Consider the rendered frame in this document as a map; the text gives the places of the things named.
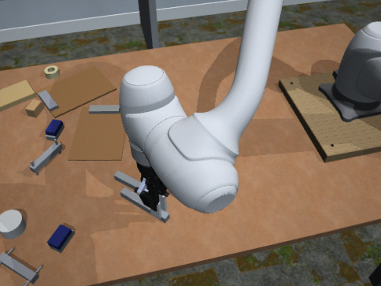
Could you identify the beige tape roll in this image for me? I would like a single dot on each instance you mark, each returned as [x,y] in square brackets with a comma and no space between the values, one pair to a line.
[51,72]

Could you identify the dark blue rectangular block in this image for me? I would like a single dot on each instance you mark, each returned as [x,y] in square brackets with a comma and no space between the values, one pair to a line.
[59,240]
[54,130]

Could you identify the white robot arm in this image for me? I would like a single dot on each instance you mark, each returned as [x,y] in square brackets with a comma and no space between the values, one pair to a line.
[194,157]

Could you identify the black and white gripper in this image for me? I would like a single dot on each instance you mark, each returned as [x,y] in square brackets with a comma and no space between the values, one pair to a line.
[155,195]

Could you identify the grey cylinder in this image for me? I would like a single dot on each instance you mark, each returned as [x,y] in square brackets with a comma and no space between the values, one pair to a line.
[12,224]

